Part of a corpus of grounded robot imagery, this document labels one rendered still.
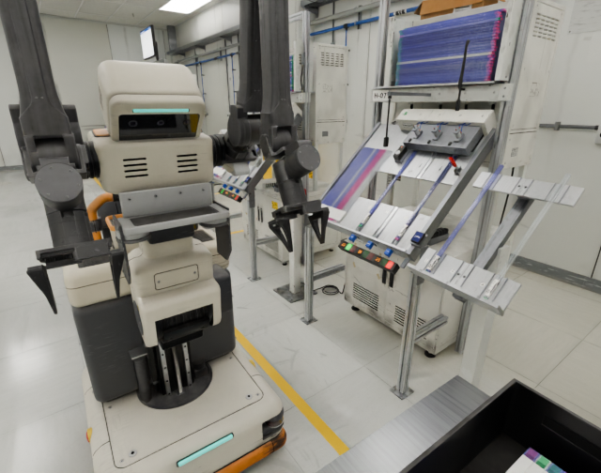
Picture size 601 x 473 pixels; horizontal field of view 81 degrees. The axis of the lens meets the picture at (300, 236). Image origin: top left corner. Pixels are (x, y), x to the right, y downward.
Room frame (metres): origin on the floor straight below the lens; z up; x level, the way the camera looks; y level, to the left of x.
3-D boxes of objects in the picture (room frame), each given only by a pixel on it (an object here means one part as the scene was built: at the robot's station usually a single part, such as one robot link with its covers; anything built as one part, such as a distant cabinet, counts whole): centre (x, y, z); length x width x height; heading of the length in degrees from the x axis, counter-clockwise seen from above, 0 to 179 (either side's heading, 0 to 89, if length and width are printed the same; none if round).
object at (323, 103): (3.17, 0.07, 0.95); 1.35 x 0.82 x 1.90; 126
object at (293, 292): (2.29, 0.04, 0.39); 0.24 x 0.24 x 0.78; 36
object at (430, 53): (1.86, -0.70, 1.52); 0.51 x 0.13 x 0.27; 36
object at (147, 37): (5.69, 2.13, 2.10); 0.58 x 0.14 x 0.41; 36
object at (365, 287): (1.98, -0.76, 0.31); 0.70 x 0.65 x 0.62; 36
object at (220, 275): (0.99, 0.35, 0.68); 0.28 x 0.27 x 0.25; 124
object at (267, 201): (3.03, 0.23, 0.66); 1.01 x 0.73 x 1.31; 126
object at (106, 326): (1.17, 0.54, 0.59); 0.55 x 0.34 x 0.83; 124
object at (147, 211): (0.85, 0.33, 0.99); 0.28 x 0.16 x 0.22; 124
